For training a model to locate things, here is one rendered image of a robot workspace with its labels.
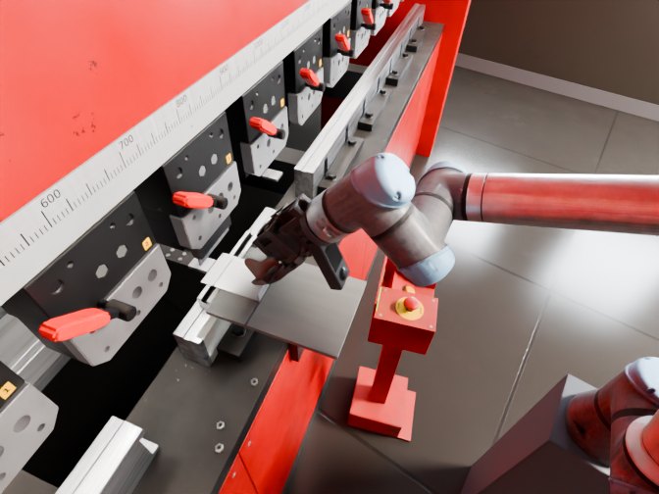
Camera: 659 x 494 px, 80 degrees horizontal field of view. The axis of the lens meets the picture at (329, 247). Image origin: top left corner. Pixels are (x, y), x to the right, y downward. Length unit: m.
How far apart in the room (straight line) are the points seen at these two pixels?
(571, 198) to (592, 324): 1.77
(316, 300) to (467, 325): 1.36
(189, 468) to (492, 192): 0.66
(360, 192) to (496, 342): 1.62
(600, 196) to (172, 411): 0.77
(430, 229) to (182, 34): 0.39
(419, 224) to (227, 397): 0.50
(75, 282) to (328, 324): 0.43
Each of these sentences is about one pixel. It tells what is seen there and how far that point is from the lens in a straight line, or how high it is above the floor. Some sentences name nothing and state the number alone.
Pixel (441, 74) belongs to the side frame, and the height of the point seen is 0.60.
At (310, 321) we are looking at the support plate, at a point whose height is 1.00.
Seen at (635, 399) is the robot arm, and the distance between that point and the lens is 0.89.
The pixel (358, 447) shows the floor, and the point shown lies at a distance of 1.71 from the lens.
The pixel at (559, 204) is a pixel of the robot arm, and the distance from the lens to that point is 0.60.
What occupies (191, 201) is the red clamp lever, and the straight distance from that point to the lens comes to 0.52.
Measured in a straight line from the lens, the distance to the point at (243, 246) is 0.89.
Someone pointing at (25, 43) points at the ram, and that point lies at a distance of 0.41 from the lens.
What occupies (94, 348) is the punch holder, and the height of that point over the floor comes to 1.21.
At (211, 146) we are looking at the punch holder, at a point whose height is 1.31.
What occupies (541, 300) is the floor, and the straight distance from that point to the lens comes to 2.31.
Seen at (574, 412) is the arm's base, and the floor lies 0.81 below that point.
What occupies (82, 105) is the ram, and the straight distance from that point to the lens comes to 0.44.
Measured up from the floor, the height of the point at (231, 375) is 0.87.
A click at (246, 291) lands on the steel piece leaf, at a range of 0.79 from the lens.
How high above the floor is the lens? 1.63
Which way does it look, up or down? 47 degrees down
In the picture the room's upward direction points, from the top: 2 degrees clockwise
